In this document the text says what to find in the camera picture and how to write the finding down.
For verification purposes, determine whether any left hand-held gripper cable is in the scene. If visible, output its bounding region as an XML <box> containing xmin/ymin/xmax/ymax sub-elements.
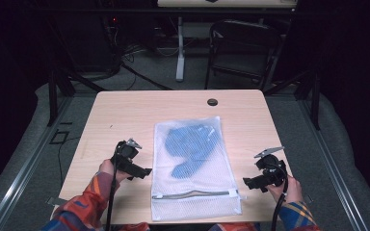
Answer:
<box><xmin>104</xmin><ymin>141</ymin><xmax>123</xmax><ymax>231</ymax></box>

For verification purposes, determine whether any black folding chair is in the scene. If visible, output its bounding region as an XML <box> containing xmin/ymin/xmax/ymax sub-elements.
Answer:
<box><xmin>203</xmin><ymin>19</ymin><xmax>282</xmax><ymax>91</ymax></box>

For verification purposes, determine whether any aluminium floor rail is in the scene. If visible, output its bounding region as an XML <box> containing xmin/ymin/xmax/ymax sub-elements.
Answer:
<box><xmin>296</xmin><ymin>95</ymin><xmax>370</xmax><ymax>231</ymax></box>
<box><xmin>0</xmin><ymin>95</ymin><xmax>74</xmax><ymax>231</ymax></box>

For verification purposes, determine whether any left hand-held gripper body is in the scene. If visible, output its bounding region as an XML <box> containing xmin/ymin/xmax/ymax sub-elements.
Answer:
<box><xmin>110</xmin><ymin>138</ymin><xmax>143</xmax><ymax>177</ymax></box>

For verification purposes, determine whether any white desk leg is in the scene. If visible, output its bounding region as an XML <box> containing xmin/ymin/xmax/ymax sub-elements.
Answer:
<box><xmin>175</xmin><ymin>15</ymin><xmax>186</xmax><ymax>83</ymax></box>

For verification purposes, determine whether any blue garment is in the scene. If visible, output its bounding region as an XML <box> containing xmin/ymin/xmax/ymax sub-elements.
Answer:
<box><xmin>164</xmin><ymin>124</ymin><xmax>223</xmax><ymax>180</ymax></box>

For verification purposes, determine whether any hand-held gripper cable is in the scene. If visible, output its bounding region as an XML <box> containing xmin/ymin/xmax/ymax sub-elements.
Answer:
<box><xmin>104</xmin><ymin>141</ymin><xmax>123</xmax><ymax>231</ymax></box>
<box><xmin>269</xmin><ymin>163</ymin><xmax>290</xmax><ymax>231</ymax></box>

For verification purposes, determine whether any white mesh laundry bag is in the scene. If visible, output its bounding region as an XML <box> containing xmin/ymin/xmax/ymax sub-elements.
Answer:
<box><xmin>150</xmin><ymin>115</ymin><xmax>247</xmax><ymax>222</ymax></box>

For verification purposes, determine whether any black metal frame stand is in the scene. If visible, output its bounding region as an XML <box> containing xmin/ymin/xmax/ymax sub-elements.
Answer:
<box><xmin>45</xmin><ymin>65</ymin><xmax>107</xmax><ymax>127</ymax></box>
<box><xmin>263</xmin><ymin>67</ymin><xmax>322</xmax><ymax>131</ymax></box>

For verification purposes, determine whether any person's right hand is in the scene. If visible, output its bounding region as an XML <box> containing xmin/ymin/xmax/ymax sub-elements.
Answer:
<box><xmin>265</xmin><ymin>175</ymin><xmax>304</xmax><ymax>205</ymax></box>

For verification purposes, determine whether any thin black floor cable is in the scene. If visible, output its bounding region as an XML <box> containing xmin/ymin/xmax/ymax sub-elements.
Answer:
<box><xmin>57</xmin><ymin>136</ymin><xmax>82</xmax><ymax>191</ymax></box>

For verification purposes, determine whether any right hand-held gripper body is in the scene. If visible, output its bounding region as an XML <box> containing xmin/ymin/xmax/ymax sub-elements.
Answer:
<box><xmin>253</xmin><ymin>146</ymin><xmax>289</xmax><ymax>188</ymax></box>

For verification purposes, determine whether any right hand-held gripper cable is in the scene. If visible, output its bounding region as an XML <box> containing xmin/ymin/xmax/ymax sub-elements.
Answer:
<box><xmin>269</xmin><ymin>163</ymin><xmax>290</xmax><ymax>231</ymax></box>

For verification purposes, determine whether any thick black floor cable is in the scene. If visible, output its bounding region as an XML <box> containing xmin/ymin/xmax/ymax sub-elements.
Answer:
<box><xmin>120</xmin><ymin>62</ymin><xmax>173</xmax><ymax>91</ymax></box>

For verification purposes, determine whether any person's left hand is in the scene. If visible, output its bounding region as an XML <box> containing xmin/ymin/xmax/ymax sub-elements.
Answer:
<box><xmin>98</xmin><ymin>159</ymin><xmax>131</xmax><ymax>184</ymax></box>

